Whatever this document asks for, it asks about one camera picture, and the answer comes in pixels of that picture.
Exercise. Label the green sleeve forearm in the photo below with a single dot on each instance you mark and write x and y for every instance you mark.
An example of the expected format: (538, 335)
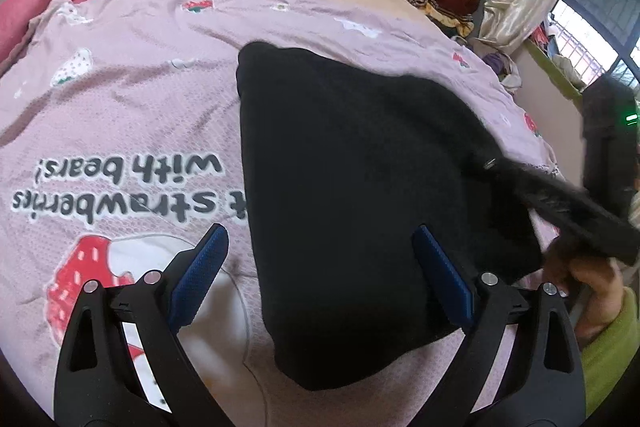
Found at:
(606, 358)

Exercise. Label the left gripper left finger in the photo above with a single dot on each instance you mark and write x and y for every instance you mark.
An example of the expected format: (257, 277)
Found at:
(96, 383)

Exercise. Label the black sweater orange cuffs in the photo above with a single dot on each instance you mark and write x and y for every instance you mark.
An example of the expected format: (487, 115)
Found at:
(341, 167)

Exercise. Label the right hand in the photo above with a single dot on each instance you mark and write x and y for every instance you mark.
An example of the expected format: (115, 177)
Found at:
(595, 284)

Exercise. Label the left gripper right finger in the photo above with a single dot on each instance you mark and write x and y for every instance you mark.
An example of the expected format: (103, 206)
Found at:
(518, 363)

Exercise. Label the window with grille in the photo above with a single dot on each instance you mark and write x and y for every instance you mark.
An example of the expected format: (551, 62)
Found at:
(597, 37)

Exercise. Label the lilac strawberry print bedsheet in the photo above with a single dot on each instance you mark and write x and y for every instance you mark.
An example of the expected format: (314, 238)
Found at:
(120, 146)

